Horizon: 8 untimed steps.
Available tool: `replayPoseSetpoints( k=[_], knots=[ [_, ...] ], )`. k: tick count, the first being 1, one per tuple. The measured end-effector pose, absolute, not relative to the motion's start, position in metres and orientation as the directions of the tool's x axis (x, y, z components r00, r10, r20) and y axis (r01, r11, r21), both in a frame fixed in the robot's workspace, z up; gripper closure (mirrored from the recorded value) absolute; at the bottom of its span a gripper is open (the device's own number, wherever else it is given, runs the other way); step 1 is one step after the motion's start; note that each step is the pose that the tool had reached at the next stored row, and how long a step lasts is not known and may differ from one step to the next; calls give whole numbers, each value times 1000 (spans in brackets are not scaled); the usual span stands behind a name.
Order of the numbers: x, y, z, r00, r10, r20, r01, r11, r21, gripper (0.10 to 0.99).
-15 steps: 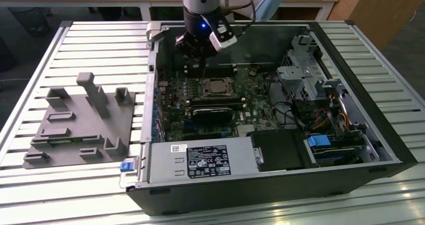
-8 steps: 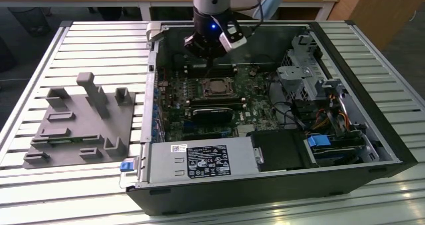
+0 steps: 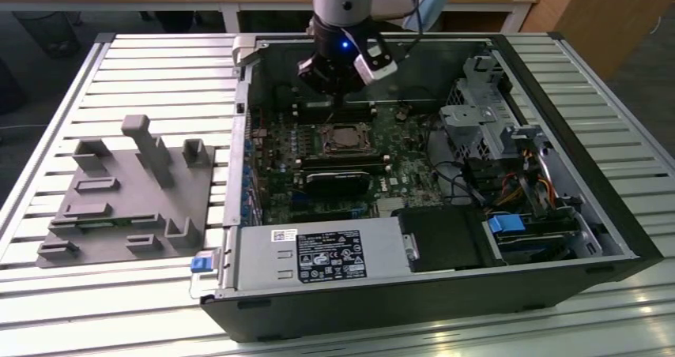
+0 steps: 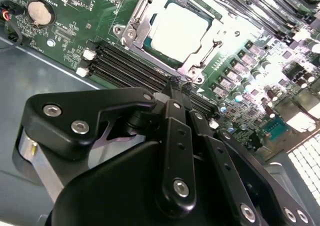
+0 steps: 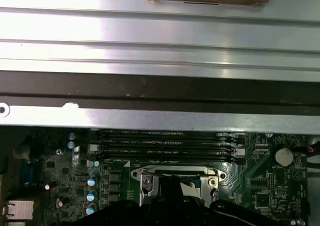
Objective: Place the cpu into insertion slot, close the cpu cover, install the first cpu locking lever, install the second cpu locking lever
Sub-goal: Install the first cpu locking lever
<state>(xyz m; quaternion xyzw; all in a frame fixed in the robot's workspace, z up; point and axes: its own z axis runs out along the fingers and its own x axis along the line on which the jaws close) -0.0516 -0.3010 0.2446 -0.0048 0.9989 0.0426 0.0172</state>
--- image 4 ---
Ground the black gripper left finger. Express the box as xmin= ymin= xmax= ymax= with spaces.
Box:
xmin=11 ymin=76 xmax=198 ymax=213

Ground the silver CPU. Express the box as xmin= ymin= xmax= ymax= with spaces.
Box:
xmin=142 ymin=0 xmax=223 ymax=71

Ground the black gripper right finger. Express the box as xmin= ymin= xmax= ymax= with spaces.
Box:
xmin=182 ymin=82 xmax=315 ymax=226

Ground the metal socket cover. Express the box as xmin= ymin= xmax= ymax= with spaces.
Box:
xmin=123 ymin=0 xmax=266 ymax=83

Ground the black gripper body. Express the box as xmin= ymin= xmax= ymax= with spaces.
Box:
xmin=49 ymin=138 xmax=265 ymax=226

